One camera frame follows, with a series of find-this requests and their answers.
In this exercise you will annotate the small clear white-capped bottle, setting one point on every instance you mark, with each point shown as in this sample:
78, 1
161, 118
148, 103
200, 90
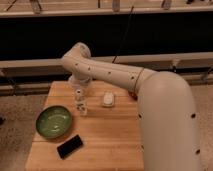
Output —
80, 102

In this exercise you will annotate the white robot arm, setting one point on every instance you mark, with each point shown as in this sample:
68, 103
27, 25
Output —
169, 125

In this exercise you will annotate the white soap in dish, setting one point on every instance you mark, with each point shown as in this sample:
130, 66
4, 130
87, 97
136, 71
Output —
108, 99

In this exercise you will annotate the small dark red object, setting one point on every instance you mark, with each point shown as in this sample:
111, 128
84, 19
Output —
134, 96

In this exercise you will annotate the clear plastic cup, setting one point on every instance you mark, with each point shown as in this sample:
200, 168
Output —
74, 83

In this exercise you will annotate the wooden cutting board table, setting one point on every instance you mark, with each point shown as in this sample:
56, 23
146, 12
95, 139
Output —
110, 135

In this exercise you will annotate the green bowl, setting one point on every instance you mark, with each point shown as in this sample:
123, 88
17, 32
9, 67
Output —
53, 122

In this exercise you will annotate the black smartphone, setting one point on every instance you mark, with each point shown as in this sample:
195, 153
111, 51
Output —
69, 146

